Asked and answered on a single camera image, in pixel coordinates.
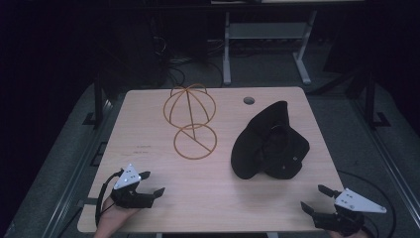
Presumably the person's right hand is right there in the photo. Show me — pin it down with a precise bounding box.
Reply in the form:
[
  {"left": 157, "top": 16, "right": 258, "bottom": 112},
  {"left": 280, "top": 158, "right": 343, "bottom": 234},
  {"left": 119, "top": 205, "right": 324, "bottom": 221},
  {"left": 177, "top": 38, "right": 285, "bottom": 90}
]
[{"left": 327, "top": 229, "right": 368, "bottom": 238}]

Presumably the black metal stand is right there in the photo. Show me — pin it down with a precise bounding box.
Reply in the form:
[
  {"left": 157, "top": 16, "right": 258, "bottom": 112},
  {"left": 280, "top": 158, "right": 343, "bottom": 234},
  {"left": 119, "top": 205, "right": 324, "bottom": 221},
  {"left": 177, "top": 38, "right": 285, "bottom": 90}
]
[
  {"left": 82, "top": 70, "right": 114, "bottom": 130},
  {"left": 362, "top": 70, "right": 392, "bottom": 131}
]

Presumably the black hat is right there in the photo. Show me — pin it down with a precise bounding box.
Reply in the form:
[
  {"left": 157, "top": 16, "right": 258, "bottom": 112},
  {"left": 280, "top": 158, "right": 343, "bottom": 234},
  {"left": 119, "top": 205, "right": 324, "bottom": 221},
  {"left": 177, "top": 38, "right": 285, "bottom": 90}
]
[{"left": 230, "top": 100, "right": 311, "bottom": 180}]

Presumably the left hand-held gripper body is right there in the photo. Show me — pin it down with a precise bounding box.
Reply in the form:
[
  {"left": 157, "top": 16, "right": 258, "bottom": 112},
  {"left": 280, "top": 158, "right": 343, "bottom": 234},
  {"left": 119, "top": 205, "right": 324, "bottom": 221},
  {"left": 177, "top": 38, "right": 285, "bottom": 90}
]
[{"left": 110, "top": 163, "right": 156, "bottom": 209}]

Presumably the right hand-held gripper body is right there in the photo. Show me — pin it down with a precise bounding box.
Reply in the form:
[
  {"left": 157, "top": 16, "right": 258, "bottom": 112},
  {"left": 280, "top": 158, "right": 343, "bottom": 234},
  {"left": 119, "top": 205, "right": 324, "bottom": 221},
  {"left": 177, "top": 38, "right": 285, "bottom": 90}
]
[{"left": 312, "top": 187, "right": 387, "bottom": 237}]

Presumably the bundle of floor cables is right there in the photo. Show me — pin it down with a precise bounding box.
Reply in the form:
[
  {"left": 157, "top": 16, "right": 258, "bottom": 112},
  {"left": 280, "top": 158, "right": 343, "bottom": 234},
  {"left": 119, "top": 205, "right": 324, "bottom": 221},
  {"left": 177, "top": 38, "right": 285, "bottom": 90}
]
[{"left": 151, "top": 34, "right": 226, "bottom": 87}]

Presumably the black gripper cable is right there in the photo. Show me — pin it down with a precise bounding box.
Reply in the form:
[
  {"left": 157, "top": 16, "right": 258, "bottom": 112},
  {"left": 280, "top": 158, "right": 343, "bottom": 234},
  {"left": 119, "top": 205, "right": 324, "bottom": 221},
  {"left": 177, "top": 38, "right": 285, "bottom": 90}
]
[
  {"left": 94, "top": 169, "right": 125, "bottom": 227},
  {"left": 336, "top": 169, "right": 397, "bottom": 238}
]

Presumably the metal floor rail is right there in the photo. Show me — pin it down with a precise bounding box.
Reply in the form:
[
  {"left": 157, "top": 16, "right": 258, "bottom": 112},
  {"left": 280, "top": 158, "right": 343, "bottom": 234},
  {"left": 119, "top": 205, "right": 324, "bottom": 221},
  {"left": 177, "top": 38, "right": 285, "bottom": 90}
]
[
  {"left": 41, "top": 95, "right": 115, "bottom": 238},
  {"left": 349, "top": 97, "right": 420, "bottom": 229}
]

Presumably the gold wire hat stand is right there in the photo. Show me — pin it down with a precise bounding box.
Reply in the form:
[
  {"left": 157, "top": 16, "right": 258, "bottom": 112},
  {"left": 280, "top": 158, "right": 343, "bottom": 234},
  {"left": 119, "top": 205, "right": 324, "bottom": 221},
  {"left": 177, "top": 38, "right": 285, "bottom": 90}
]
[{"left": 162, "top": 82, "right": 219, "bottom": 162}]

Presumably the person's left hand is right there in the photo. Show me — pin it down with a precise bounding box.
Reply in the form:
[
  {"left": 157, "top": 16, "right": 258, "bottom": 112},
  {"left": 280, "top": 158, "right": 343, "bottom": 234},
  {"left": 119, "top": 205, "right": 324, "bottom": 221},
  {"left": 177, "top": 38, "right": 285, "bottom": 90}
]
[{"left": 93, "top": 196, "right": 141, "bottom": 238}]

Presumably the grey metal desk frame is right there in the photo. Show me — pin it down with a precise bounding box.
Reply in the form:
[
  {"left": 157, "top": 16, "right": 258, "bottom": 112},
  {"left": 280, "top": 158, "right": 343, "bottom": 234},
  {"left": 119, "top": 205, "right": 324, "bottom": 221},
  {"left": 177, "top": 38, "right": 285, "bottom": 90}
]
[{"left": 222, "top": 9, "right": 319, "bottom": 86}]

